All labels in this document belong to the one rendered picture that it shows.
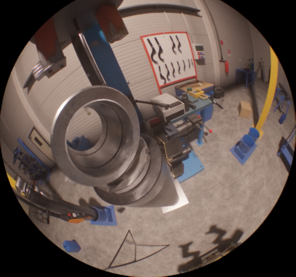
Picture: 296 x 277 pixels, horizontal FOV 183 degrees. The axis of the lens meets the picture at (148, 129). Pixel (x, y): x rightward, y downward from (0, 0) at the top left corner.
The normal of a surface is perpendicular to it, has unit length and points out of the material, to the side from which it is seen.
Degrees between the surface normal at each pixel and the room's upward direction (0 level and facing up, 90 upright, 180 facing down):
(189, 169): 0
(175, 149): 0
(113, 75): 90
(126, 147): 25
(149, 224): 0
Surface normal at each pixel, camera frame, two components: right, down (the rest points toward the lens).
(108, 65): 0.27, 0.57
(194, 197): -0.32, -0.71
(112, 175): 0.82, 0.14
